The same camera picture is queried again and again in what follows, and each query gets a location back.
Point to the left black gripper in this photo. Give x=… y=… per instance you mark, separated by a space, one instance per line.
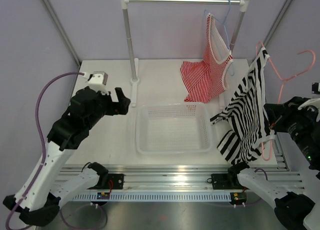
x=120 y=107

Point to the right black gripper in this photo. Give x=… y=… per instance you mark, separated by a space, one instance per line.
x=279 y=113

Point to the black white striped tank top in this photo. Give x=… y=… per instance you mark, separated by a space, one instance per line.
x=248 y=123

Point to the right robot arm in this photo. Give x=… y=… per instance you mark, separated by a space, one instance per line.
x=295 y=211

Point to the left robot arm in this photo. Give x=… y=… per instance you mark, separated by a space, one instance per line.
x=36 y=204

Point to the red white striped tank top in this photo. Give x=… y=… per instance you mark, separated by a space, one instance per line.
x=206 y=79

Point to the white plastic basket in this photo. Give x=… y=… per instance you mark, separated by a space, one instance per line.
x=179 y=128

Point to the white clothes rack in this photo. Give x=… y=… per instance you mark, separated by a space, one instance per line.
x=176 y=29

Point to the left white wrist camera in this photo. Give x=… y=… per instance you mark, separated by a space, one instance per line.
x=97 y=81

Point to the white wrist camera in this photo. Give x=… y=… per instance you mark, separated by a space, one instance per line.
x=316 y=88
x=97 y=81

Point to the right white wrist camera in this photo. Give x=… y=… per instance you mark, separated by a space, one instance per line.
x=316 y=88

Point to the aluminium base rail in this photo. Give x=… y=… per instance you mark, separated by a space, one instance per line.
x=192 y=177

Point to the white slotted cable duct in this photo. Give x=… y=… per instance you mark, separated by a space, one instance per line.
x=139 y=196

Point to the blue wire hanger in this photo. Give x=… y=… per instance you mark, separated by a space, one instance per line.
x=224 y=23

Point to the right aluminium frame post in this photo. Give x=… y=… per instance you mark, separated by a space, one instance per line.
x=277 y=21

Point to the aluminium frame post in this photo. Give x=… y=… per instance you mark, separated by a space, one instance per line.
x=277 y=21
x=61 y=31

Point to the left aluminium frame post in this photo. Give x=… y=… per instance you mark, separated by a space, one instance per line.
x=61 y=31

